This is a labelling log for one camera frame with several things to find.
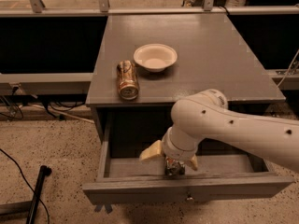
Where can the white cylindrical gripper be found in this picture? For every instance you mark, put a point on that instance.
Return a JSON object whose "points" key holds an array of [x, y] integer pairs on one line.
{"points": [[177, 154]]}

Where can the green 7up can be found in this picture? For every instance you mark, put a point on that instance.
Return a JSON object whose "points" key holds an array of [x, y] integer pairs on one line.
{"points": [[174, 167]]}

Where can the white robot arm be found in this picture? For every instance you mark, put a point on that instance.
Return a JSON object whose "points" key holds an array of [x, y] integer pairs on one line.
{"points": [[205, 115]]}

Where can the round metal drawer knob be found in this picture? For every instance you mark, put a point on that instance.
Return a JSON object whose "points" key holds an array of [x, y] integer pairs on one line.
{"points": [[189, 199]]}

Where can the grey open top drawer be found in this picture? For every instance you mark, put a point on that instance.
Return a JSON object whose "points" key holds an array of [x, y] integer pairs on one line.
{"points": [[224, 173]]}

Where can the brown soda can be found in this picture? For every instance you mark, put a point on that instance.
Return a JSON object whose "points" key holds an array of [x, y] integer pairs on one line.
{"points": [[127, 83]]}

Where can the white paper bowl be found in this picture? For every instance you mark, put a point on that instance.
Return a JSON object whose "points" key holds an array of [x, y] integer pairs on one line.
{"points": [[155, 57]]}

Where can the grey wooden cabinet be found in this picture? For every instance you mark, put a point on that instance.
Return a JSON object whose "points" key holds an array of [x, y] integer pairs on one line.
{"points": [[211, 55]]}

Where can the black metal stand leg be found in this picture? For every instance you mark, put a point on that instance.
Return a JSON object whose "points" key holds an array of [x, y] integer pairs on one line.
{"points": [[28, 207]]}

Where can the metal railing frame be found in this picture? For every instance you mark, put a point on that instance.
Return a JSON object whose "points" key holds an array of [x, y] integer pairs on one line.
{"points": [[102, 3]]}

